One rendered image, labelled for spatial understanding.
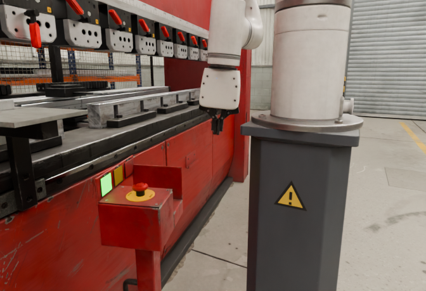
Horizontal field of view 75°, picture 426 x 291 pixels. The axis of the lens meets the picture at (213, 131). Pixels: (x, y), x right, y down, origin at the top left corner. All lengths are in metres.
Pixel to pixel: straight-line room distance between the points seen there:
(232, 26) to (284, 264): 0.51
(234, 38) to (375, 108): 7.28
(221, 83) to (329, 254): 0.43
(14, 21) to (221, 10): 0.54
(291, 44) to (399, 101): 7.48
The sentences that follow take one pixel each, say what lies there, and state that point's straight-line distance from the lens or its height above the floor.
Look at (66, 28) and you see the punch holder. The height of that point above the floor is 1.22.
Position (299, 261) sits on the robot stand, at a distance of 0.54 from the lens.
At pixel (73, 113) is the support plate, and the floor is 1.00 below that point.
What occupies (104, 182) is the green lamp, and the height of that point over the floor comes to 0.82.
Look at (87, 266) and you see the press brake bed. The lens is 1.06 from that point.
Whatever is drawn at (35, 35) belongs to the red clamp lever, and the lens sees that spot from 0.91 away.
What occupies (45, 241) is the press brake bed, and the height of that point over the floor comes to 0.66.
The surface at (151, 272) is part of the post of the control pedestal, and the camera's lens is 0.89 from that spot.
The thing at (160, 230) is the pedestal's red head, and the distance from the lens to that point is 0.71.
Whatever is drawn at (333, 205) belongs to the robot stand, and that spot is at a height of 0.88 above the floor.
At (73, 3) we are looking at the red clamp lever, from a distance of 1.03.
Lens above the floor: 1.09
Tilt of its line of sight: 12 degrees down
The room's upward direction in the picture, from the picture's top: straight up
